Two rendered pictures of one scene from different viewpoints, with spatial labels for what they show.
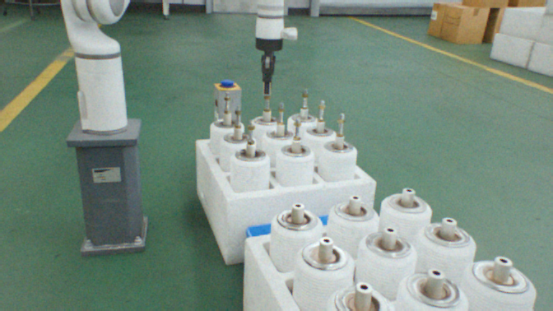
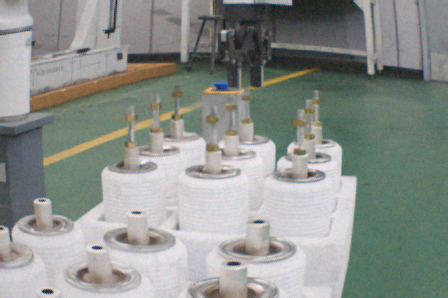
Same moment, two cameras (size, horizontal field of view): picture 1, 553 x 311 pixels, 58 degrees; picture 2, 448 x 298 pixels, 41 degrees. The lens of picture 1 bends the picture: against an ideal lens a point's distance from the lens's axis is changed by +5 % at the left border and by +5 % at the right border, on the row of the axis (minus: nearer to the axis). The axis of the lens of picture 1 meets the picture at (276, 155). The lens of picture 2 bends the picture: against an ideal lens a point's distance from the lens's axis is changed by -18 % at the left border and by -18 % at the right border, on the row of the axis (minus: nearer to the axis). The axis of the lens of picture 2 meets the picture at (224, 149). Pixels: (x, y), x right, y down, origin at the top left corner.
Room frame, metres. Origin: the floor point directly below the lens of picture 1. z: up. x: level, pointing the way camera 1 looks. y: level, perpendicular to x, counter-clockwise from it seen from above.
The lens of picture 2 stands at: (0.30, -0.58, 0.47)
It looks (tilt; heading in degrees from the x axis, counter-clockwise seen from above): 11 degrees down; 33
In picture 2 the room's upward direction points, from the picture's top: straight up
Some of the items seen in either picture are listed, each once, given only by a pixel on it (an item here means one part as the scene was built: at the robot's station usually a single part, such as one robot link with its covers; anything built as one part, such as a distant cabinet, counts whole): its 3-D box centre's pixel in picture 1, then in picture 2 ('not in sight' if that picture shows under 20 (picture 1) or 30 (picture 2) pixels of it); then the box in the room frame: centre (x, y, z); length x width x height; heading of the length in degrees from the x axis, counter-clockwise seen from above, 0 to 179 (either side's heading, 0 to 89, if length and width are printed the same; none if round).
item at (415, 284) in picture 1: (433, 290); not in sight; (0.58, -0.24, 0.25); 0.08 x 0.08 x 0.01
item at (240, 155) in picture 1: (250, 155); (132, 167); (1.05, 0.06, 0.25); 0.08 x 0.08 x 0.01
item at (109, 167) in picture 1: (112, 185); (14, 194); (1.06, 0.40, 0.15); 0.15 x 0.15 x 0.30; 12
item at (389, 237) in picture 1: (388, 239); (99, 264); (0.69, -0.20, 0.26); 0.02 x 0.02 x 0.03
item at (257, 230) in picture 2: (407, 197); (257, 238); (0.85, -0.26, 0.26); 0.02 x 0.02 x 0.03
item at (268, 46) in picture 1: (268, 52); (245, 24); (1.32, 0.03, 0.45); 0.08 x 0.08 x 0.09
